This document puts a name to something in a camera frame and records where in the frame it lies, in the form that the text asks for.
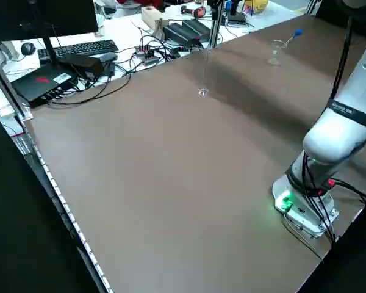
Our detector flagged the black keyboard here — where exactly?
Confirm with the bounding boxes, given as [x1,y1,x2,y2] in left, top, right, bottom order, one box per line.
[37,39,119,61]

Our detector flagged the glass pipette blue bulb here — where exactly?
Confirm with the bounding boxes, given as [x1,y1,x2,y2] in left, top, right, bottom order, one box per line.
[282,28,304,46]

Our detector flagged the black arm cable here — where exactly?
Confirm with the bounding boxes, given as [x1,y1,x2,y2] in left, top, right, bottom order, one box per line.
[329,16,354,104]

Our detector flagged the black desk device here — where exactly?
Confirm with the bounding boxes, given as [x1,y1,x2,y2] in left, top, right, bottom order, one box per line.
[226,10,248,26]

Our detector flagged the black mini computer red logo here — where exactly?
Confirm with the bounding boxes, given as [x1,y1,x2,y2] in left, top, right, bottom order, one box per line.
[11,63,80,108]

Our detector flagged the black desk cable bundle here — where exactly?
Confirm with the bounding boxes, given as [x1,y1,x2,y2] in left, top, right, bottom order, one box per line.
[121,27,208,74]

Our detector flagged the long black desk cable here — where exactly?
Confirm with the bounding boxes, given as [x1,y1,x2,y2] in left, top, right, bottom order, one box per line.
[47,62,132,106]

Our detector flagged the clear glass beaker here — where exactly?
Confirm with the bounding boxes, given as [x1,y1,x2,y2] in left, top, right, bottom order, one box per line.
[265,39,289,66]

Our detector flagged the orange black power drill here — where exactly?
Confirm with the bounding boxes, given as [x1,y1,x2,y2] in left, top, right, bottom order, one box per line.
[179,5,207,18]

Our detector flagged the black computer mouse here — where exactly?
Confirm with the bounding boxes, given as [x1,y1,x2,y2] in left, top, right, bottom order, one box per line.
[21,42,36,57]

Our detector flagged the black base cables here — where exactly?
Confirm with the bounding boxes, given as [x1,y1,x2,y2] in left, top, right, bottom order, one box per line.
[282,152,366,263]

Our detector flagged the wooden block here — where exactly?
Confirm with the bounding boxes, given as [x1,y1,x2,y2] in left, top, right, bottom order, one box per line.
[140,6,166,29]

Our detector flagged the black computer monitor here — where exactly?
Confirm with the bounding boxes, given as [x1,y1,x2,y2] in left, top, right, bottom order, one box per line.
[0,0,99,67]

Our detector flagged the dark grey adapter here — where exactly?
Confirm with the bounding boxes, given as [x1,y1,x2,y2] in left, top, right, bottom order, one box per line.
[96,51,118,63]

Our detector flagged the black power brick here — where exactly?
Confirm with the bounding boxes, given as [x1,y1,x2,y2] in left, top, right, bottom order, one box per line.
[163,23,202,47]
[181,19,214,42]

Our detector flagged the small wooden stand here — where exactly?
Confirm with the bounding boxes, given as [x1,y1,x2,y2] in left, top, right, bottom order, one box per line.
[153,18,167,40]

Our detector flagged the grey usb hub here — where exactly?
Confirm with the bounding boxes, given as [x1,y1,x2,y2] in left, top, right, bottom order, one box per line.
[135,43,160,67]

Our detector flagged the clear glass graduated cylinder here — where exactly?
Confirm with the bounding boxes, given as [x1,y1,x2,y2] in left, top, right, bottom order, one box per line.
[197,47,214,98]

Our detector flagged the black adapter box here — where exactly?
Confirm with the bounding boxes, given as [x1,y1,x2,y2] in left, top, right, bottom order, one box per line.
[58,54,105,79]

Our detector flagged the silver aluminium frame post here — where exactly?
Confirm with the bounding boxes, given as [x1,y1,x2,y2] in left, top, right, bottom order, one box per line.
[207,0,226,50]
[0,45,34,120]

